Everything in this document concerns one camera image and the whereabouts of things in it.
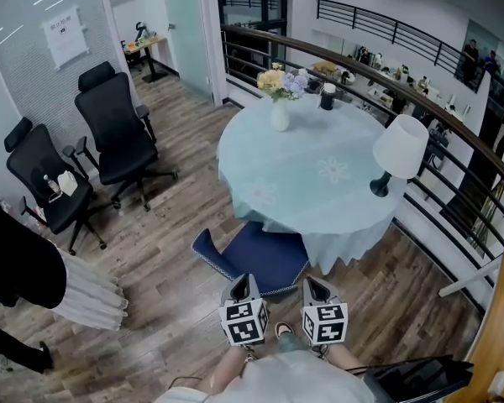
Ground white vase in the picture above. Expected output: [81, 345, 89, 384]
[270, 101, 290, 133]

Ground black floor cable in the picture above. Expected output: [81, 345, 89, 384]
[167, 374, 207, 394]

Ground round table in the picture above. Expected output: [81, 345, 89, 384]
[216, 94, 407, 275]

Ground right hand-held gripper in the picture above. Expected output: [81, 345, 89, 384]
[301, 275, 349, 347]

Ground blue upholstered chair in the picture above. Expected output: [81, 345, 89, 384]
[191, 220, 311, 297]

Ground small wooden standing desk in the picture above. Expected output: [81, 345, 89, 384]
[123, 34, 170, 84]

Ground white wall poster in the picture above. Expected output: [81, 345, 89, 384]
[41, 4, 89, 71]

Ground wall picture of people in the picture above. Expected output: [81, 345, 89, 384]
[453, 18, 503, 96]

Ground curved black railing wooden handrail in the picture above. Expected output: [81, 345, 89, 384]
[220, 24, 504, 314]

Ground yellow and blue flower bouquet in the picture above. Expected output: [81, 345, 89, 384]
[256, 62, 311, 103]

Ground wooden desk white legs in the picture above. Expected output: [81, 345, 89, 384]
[438, 245, 504, 403]

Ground person's left forearm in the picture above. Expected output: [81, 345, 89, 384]
[207, 344, 247, 394]

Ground black bag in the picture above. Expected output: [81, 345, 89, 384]
[363, 353, 475, 403]

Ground tall black office chair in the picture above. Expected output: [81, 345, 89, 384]
[61, 60, 179, 212]

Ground person's grey jeans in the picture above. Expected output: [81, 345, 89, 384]
[276, 332, 312, 354]

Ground white tissue box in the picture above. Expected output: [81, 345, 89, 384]
[57, 171, 79, 196]

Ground light blue floral tablecloth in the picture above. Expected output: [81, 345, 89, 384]
[216, 94, 407, 275]

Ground white shade black table lamp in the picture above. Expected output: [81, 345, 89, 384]
[369, 114, 430, 198]

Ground black framed window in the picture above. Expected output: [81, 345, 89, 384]
[216, 0, 289, 37]

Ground white socket box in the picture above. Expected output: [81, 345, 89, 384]
[486, 369, 504, 398]

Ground person's right forearm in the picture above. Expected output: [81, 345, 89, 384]
[327, 342, 365, 377]

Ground white rack of pink boxes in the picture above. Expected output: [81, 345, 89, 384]
[24, 206, 47, 228]

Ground person's white shirt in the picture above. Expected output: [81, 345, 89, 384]
[155, 348, 375, 403]

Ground low black office chair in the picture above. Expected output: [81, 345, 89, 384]
[3, 117, 123, 256]

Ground clear plastic bottle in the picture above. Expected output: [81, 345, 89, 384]
[43, 174, 62, 196]

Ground frosted glass door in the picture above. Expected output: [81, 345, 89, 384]
[163, 0, 215, 107]

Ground black horizontal bar railing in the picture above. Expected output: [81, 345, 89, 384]
[314, 0, 463, 77]

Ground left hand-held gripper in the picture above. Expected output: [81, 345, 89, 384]
[218, 272, 270, 347]

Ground black cup with white lid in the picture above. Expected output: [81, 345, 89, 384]
[319, 82, 336, 111]

